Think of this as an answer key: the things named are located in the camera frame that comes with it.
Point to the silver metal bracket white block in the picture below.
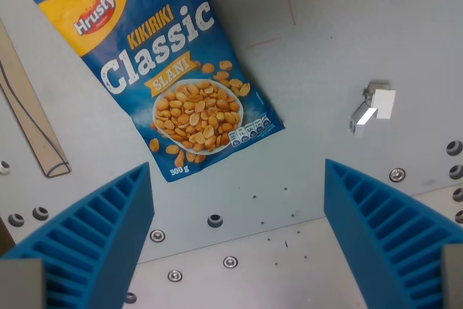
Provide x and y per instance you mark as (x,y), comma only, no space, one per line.
(376,104)

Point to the blue Hrusty Classic peanut bag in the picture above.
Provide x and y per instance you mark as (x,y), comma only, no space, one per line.
(159,70)

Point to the beige wooden strip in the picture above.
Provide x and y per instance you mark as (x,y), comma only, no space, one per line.
(25,106)

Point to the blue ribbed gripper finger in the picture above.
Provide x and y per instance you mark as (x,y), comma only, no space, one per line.
(383,236)
(90,229)

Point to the silver flat-head screw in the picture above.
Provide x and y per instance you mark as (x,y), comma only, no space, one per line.
(174,275)
(397,174)
(230,262)
(157,235)

